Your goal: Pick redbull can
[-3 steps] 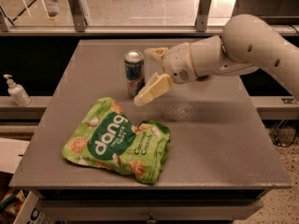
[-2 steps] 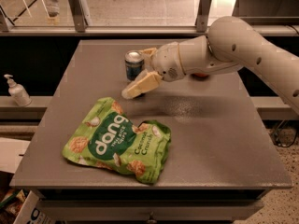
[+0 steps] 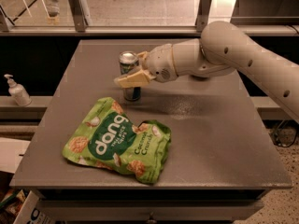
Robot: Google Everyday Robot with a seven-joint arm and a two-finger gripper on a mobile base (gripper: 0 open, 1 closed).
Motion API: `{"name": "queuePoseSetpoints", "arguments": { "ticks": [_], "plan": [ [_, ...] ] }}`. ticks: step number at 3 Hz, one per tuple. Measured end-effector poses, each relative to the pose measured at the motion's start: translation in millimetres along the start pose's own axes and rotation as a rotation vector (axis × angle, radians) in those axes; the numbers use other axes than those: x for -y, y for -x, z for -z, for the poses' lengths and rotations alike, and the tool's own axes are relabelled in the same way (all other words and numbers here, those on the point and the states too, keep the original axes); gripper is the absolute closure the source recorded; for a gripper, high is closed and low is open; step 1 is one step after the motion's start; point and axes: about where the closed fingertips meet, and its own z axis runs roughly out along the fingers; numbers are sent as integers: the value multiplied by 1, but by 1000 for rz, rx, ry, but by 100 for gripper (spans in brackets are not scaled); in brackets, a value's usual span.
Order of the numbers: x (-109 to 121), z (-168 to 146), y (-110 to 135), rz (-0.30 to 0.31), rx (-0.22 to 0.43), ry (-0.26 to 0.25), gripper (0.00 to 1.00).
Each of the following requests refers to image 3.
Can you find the white pump bottle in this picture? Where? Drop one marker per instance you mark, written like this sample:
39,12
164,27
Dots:
17,91

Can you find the metal railing post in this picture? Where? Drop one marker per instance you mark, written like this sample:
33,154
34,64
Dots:
81,14
202,15

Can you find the green dang chips bag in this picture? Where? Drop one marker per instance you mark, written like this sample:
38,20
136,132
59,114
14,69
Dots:
107,139

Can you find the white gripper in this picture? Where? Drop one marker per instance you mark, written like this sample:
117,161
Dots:
160,62

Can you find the grey table drawer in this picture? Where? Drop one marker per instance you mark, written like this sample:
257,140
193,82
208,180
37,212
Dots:
143,211

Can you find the left metal railing post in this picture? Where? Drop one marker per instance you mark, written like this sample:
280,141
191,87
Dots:
81,14

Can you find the white cardboard box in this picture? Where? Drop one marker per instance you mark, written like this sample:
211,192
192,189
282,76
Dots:
30,214

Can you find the red bull can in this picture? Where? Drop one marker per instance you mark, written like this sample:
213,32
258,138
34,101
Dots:
128,60

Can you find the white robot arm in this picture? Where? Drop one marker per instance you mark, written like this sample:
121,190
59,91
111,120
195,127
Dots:
221,49

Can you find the right metal railing post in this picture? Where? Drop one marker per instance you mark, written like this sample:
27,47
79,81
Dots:
202,15

